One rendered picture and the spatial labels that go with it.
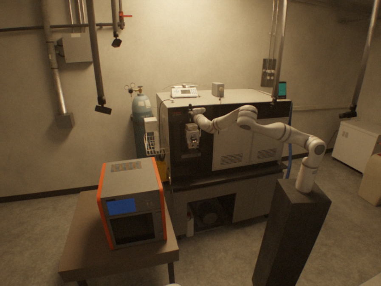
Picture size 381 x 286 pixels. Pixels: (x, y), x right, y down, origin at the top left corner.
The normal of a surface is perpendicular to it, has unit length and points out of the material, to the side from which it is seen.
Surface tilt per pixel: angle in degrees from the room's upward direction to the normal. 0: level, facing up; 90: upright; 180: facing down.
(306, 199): 0
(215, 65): 90
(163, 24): 90
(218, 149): 90
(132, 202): 90
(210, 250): 0
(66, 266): 0
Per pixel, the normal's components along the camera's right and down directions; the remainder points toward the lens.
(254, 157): 0.28, 0.39
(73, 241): 0.00, -0.91
